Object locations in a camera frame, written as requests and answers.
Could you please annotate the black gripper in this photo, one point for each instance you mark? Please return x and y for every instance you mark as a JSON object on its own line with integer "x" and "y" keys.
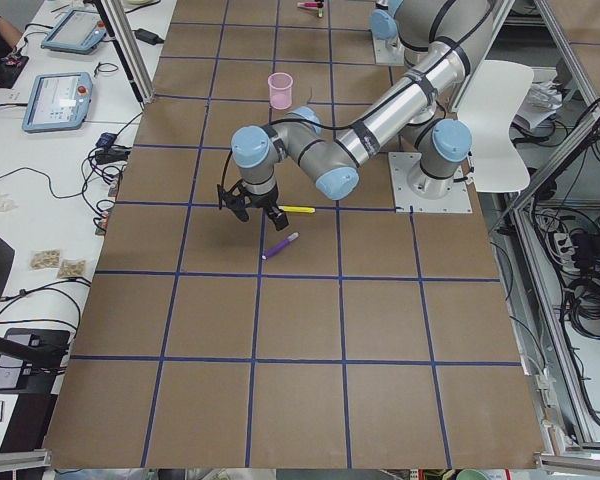
{"x": 261, "y": 201}

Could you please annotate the purple highlighter pen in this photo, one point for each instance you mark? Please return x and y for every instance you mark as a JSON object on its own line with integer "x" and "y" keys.
{"x": 280, "y": 246}

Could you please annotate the pink highlighter pen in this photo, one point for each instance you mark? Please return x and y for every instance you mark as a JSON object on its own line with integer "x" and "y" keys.
{"x": 309, "y": 5}

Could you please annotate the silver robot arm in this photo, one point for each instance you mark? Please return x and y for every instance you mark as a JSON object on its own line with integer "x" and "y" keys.
{"x": 445, "y": 42}
{"x": 382, "y": 24}

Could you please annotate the pink mesh cup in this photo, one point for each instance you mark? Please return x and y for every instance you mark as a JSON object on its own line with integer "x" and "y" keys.
{"x": 280, "y": 86}

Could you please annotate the yellow highlighter pen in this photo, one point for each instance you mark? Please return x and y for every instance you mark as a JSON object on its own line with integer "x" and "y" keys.
{"x": 298, "y": 209}

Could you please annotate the black power adapter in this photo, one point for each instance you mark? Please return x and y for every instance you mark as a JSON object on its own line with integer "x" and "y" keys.
{"x": 148, "y": 37}

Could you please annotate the blue teach pendant near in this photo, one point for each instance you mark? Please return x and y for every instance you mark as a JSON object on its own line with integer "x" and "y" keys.
{"x": 58, "y": 102}

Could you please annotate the blue teach pendant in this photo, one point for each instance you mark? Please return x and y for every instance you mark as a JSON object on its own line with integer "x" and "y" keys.
{"x": 58, "y": 102}
{"x": 79, "y": 31}

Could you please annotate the blue teach pendant far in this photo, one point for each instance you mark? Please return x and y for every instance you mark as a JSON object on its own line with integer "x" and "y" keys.
{"x": 79, "y": 31}

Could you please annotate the white plastic chair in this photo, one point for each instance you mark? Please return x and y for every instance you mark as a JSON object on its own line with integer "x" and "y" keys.
{"x": 488, "y": 107}

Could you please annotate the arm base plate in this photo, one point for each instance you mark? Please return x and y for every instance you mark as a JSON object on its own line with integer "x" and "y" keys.
{"x": 388, "y": 52}
{"x": 415, "y": 192}

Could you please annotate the aluminium frame post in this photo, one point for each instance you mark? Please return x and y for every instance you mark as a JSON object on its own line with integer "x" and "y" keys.
{"x": 119, "y": 30}

